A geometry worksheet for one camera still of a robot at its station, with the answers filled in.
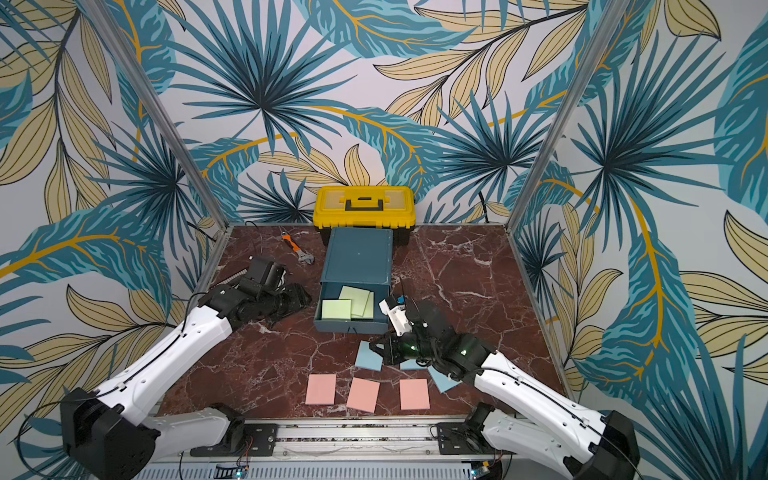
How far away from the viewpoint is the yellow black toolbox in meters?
1.03

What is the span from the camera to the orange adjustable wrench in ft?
3.58

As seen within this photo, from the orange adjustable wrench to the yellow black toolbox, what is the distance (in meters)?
0.09
